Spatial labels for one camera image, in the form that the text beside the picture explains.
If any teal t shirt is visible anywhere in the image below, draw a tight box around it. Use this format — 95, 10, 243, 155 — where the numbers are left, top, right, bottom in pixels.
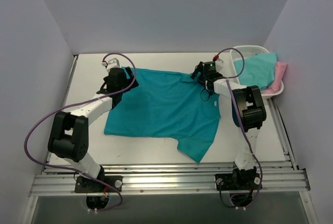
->
104, 69, 221, 163

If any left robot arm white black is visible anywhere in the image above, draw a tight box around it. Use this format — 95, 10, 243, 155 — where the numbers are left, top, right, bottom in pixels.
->
48, 66, 139, 192

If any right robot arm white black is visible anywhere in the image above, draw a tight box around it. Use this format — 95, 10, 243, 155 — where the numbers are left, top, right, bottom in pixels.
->
190, 61, 266, 189

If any white plastic laundry basket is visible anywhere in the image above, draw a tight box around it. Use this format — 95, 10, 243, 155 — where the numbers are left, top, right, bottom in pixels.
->
229, 45, 287, 99

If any light teal shirt in basket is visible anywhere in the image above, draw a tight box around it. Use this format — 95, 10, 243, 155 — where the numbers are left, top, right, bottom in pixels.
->
237, 52, 277, 90

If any pink shirt in basket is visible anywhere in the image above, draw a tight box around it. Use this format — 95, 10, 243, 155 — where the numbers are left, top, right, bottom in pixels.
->
262, 61, 288, 95

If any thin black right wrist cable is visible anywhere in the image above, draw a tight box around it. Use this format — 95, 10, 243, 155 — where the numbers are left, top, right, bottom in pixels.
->
200, 83, 213, 102

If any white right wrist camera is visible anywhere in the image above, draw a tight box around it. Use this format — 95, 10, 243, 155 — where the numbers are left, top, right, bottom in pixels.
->
213, 55, 224, 72

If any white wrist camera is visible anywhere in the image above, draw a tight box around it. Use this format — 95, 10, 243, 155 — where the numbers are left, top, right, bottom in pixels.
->
213, 55, 224, 72
101, 58, 120, 71

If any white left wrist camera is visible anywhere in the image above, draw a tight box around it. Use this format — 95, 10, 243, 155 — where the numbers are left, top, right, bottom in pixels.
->
101, 58, 120, 71

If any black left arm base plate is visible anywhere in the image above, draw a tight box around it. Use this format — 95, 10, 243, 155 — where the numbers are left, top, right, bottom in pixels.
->
74, 175, 123, 193

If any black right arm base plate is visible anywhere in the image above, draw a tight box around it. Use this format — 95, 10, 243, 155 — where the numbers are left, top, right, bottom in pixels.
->
215, 173, 262, 191

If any aluminium rail frame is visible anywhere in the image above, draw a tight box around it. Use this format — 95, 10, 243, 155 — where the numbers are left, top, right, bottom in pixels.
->
28, 96, 312, 197

